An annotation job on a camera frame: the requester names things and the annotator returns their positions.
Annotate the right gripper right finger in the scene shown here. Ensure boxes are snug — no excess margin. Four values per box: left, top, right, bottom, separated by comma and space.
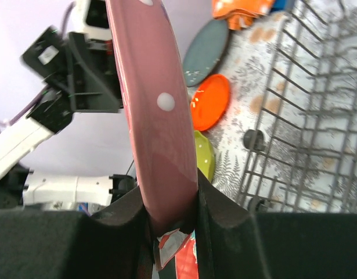
196, 174, 357, 278

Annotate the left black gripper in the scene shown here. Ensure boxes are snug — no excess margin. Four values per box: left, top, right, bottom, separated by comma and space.
21, 26, 123, 113

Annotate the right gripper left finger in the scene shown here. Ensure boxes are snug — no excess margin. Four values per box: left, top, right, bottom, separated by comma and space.
0, 189, 153, 278

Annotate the orange plate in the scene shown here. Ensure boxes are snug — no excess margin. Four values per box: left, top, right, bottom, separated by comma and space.
190, 74, 230, 131

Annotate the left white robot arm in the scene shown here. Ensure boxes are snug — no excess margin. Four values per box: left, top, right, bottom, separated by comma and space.
0, 27, 136, 206

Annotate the red and teal floral plate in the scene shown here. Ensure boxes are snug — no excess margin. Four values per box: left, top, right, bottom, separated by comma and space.
153, 229, 199, 279

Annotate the green polka dot scalloped plate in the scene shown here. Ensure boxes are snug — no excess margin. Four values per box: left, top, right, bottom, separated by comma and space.
194, 130, 215, 182

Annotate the floral table mat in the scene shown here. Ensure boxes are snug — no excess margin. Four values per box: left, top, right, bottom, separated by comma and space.
183, 5, 357, 214

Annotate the dark teal plate upper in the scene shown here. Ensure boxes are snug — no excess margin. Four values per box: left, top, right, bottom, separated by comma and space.
183, 20, 230, 87

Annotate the orange patterned cloth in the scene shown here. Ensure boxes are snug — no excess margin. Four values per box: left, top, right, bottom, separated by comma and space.
212, 0, 275, 30

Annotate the teal cloth under orange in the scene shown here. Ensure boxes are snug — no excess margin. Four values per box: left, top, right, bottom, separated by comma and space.
271, 0, 288, 13

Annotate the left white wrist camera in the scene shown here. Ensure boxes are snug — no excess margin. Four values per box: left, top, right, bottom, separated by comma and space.
71, 0, 112, 41

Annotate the grey wire dish rack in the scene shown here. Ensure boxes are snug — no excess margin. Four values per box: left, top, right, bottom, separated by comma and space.
234, 1, 357, 213

